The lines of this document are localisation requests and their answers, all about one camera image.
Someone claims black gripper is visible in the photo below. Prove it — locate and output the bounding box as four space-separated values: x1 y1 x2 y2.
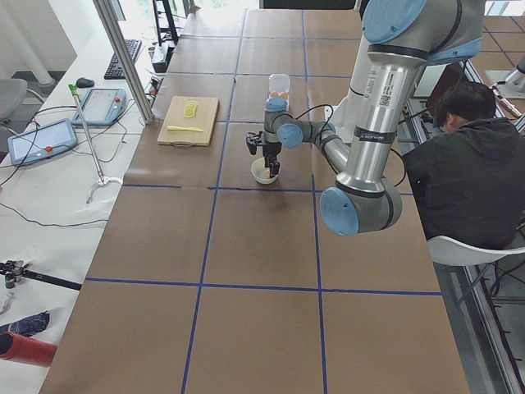
262 142 282 177

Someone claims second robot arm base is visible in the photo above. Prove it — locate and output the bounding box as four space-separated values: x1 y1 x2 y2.
485 58 524 99

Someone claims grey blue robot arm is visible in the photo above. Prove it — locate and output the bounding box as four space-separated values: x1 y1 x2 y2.
246 1 485 236

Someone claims clear plastic egg box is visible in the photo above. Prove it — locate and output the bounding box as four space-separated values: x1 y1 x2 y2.
267 73 290 106

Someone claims black box on table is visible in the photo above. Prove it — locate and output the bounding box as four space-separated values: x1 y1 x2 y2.
151 42 176 73

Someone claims white round bowl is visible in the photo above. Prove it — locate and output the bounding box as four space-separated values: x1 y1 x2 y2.
250 158 278 185

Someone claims bamboo cutting board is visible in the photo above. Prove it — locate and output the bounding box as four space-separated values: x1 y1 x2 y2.
157 96 219 146

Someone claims yellow plastic knife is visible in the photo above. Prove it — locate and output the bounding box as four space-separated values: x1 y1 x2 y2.
166 126 203 132

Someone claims grabber reach stick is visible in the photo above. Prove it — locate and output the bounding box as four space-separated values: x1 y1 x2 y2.
68 84 123 204

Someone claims far blue teach pendant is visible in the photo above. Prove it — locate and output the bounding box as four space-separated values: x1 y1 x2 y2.
80 88 126 127

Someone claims blue teach pendant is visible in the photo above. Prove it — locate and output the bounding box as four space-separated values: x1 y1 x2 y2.
7 119 78 167
80 88 126 127

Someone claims black keyboard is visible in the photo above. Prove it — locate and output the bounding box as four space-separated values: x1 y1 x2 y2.
103 39 143 80

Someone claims white chair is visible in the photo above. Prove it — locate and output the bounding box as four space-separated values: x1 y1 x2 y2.
427 234 525 309

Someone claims person in black jacket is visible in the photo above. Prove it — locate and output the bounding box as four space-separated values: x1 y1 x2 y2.
403 81 524 250

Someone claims black computer mouse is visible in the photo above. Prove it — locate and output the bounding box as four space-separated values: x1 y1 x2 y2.
75 77 95 89

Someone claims near blue teach pendant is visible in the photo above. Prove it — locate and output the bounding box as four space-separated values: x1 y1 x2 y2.
7 119 78 167

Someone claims grey office chair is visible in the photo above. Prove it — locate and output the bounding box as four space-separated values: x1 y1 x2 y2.
1 79 28 123

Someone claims black tripod rod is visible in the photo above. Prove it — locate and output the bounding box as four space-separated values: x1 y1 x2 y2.
1 260 82 291

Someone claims dark blue cloth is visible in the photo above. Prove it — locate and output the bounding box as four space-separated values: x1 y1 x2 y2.
1 311 50 337

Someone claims red cylinder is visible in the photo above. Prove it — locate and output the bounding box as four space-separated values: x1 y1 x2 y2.
1 332 57 367

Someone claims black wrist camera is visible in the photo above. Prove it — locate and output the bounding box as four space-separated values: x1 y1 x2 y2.
245 131 264 155

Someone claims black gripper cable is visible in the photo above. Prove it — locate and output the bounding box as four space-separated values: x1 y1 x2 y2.
291 104 408 186

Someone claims aluminium frame post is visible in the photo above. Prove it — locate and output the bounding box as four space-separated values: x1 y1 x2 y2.
93 0 154 125

